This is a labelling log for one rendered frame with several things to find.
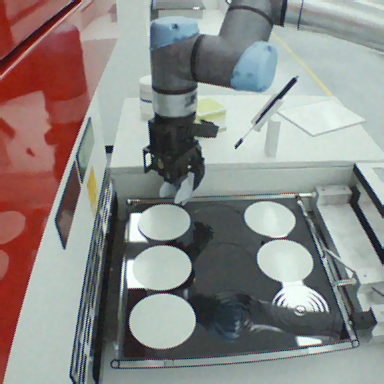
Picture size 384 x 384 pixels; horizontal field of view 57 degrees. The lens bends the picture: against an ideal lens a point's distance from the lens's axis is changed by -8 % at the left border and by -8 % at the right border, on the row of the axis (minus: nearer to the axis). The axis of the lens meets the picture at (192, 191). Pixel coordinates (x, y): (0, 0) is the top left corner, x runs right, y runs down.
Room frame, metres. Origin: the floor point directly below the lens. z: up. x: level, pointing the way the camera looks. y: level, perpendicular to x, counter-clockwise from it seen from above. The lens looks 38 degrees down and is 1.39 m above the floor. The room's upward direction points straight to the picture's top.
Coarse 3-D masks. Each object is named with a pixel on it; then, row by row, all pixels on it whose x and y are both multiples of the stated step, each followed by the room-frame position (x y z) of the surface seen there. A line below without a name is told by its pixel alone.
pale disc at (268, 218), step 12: (252, 204) 0.59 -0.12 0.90; (264, 204) 0.59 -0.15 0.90; (276, 204) 0.59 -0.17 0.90; (252, 216) 0.55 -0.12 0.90; (264, 216) 0.55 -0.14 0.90; (276, 216) 0.55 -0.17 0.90; (288, 216) 0.55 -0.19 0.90; (252, 228) 0.52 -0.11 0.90; (264, 228) 0.52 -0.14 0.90; (276, 228) 0.52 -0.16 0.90; (288, 228) 0.52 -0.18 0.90
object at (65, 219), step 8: (72, 176) 0.39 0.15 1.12; (72, 184) 0.38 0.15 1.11; (72, 192) 0.37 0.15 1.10; (64, 200) 0.34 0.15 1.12; (72, 200) 0.36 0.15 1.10; (64, 208) 0.33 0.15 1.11; (72, 208) 0.36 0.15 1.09; (64, 216) 0.32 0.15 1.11; (72, 216) 0.35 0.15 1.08; (64, 224) 0.32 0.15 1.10; (64, 232) 0.31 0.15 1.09
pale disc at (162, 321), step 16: (144, 304) 0.35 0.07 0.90; (160, 304) 0.35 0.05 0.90; (176, 304) 0.35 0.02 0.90; (144, 320) 0.32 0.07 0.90; (160, 320) 0.32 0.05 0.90; (176, 320) 0.32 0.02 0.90; (192, 320) 0.32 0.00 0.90; (144, 336) 0.29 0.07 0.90; (160, 336) 0.29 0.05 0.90; (176, 336) 0.29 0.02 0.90
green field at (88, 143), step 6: (90, 126) 0.53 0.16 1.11; (90, 132) 0.52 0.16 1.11; (90, 138) 0.52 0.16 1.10; (84, 144) 0.47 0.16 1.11; (90, 144) 0.51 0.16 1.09; (84, 150) 0.47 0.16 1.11; (90, 150) 0.50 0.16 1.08; (84, 156) 0.46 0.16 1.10; (84, 162) 0.46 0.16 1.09; (84, 168) 0.45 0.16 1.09
